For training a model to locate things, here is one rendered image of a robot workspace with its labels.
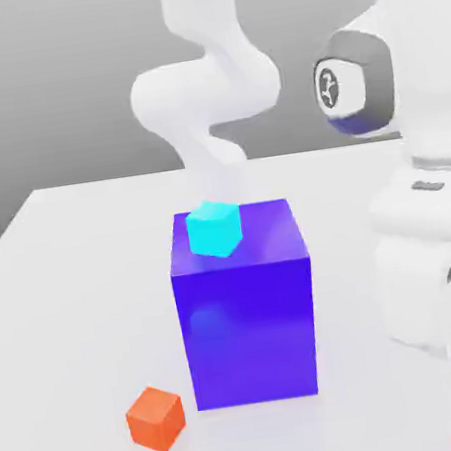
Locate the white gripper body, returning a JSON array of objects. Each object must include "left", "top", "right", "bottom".
[{"left": 373, "top": 227, "right": 451, "bottom": 383}]

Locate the small cyan cube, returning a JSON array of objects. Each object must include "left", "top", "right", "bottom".
[{"left": 182, "top": 196, "right": 247, "bottom": 264}]

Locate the small orange cube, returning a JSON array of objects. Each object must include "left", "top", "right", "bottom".
[{"left": 121, "top": 381, "right": 190, "bottom": 451}]

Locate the large blue box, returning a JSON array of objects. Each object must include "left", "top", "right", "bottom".
[{"left": 161, "top": 195, "right": 330, "bottom": 414}]

